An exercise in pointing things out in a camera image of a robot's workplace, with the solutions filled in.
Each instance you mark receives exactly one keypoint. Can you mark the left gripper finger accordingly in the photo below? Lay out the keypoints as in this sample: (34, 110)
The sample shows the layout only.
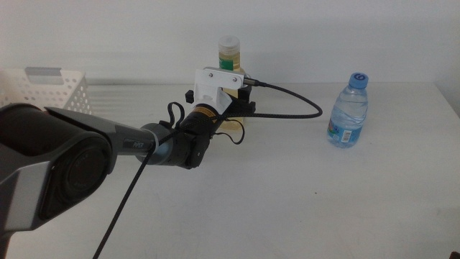
(189, 96)
(245, 95)

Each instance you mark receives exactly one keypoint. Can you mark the yellow liquid bottle white cap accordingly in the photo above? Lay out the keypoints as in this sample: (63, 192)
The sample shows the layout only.
(229, 46)

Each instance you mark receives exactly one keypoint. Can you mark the water bottle blue cap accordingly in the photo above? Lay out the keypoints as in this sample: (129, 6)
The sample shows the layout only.
(346, 118)

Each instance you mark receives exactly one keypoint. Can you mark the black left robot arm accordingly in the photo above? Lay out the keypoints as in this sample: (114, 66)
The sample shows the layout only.
(54, 162)

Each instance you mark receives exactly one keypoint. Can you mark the white perforated plastic basket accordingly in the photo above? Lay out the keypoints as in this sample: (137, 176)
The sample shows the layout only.
(72, 74)

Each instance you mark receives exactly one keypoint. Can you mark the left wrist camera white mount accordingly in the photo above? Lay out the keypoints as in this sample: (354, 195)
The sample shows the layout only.
(215, 81)

